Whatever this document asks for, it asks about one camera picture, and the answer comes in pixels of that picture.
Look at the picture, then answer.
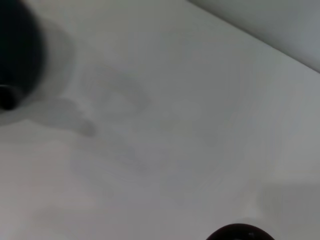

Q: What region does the small dark teacup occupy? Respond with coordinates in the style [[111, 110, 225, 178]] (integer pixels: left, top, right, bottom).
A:
[[206, 222, 276, 240]]

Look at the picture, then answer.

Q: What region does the black round teapot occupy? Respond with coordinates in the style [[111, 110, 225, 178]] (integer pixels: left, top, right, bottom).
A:
[[0, 0, 49, 112]]

